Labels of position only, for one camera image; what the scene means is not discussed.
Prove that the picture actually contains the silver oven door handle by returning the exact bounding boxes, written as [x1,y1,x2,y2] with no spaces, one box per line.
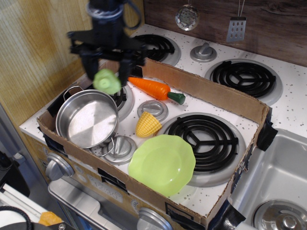
[48,179,138,230]

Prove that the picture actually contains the hanging silver slotted spatula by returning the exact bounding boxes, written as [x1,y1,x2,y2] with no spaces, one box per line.
[226,0,247,43]

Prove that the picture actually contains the hanging silver strainer ladle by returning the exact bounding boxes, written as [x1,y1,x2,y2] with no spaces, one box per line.
[175,0,200,31]

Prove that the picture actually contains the silver front top knob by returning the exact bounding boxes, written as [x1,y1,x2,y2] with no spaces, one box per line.
[102,136,137,165]

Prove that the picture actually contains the yellow object bottom left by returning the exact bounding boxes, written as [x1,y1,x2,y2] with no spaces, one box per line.
[38,211,62,226]

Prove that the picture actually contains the silver left oven knob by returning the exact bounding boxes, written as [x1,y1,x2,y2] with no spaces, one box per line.
[45,153,74,181]

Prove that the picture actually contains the silver sink basin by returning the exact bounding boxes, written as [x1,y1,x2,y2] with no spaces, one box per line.
[231,129,307,230]

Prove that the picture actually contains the black cable bottom left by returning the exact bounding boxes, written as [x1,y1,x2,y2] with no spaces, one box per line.
[0,206,33,230]

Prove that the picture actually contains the orange toy carrot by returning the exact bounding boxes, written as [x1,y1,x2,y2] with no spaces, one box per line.
[128,77,186,105]

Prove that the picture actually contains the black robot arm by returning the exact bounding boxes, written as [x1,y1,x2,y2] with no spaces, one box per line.
[67,0,147,86]

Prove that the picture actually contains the silver right oven knob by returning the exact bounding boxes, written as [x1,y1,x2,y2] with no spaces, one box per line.
[137,207,173,230]

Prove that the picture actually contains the yellow toy corn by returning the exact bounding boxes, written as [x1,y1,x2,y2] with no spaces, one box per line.
[135,112,162,138]

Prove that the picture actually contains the front left black burner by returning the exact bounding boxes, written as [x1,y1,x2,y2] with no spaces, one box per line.
[90,76,135,122]

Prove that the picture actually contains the silver middle stove knob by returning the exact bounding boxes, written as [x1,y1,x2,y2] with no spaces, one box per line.
[137,100,168,121]

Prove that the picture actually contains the silver back stove knob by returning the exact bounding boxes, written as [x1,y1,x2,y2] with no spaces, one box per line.
[190,43,217,63]

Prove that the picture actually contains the silver oven knob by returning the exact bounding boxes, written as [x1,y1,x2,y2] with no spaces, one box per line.
[45,153,74,181]
[137,207,173,230]

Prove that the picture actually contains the stainless steel pot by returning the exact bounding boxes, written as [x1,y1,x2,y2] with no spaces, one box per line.
[56,85,119,157]

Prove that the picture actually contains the silver sink drain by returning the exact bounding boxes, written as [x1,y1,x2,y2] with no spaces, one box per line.
[252,199,307,230]

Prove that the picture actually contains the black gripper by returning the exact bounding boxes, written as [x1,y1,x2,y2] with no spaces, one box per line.
[68,16,146,86]

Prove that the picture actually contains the silver stove knob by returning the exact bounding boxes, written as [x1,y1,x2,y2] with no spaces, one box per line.
[190,43,217,63]
[137,100,168,121]

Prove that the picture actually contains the brown cardboard fence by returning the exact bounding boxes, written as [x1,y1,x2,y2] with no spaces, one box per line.
[37,59,272,230]

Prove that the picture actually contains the green plastic plate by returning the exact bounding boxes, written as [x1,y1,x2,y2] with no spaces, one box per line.
[128,134,196,196]

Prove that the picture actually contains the front right black burner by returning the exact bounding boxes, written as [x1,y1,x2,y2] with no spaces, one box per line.
[157,112,246,187]

